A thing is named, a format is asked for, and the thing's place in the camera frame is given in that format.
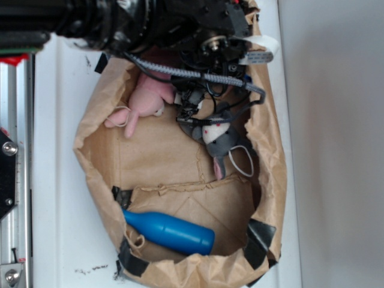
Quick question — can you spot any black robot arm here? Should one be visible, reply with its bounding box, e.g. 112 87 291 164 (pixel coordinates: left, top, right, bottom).
1 1 250 137

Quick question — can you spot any aluminium frame rail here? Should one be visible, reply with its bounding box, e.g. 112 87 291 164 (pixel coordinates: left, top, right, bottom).
1 60 34 287

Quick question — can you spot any blue plastic bottle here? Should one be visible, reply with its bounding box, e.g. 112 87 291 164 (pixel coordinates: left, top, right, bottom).
123 210 215 256

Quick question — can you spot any pink plush bunny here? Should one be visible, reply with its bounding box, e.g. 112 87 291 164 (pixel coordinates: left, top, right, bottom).
104 72 175 139

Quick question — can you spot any grey braided cable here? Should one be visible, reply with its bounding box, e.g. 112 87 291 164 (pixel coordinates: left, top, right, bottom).
124 52 267 106

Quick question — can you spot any brown paper bag tray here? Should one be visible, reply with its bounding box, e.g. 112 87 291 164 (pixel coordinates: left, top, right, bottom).
73 0 288 288

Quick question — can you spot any white flat ribbon cable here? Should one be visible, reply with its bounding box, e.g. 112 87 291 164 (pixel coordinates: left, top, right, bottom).
238 34 281 65

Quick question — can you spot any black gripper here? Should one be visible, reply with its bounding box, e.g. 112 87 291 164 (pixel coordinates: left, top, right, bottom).
167 1 250 135

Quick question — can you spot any grey plush bunny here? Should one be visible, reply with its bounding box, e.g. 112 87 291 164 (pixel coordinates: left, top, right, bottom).
191 101 258 181

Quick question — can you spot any black metal bracket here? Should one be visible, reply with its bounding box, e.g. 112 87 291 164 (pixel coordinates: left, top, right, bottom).
0 131 19 220

